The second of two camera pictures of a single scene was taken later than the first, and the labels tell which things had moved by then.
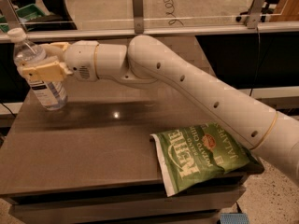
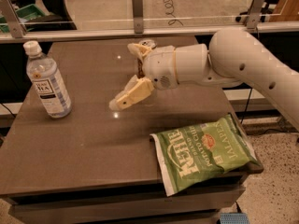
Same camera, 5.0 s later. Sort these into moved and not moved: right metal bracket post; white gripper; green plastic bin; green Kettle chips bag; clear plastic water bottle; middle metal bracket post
Moved: white gripper; clear plastic water bottle
Not moved: green Kettle chips bag; right metal bracket post; middle metal bracket post; green plastic bin
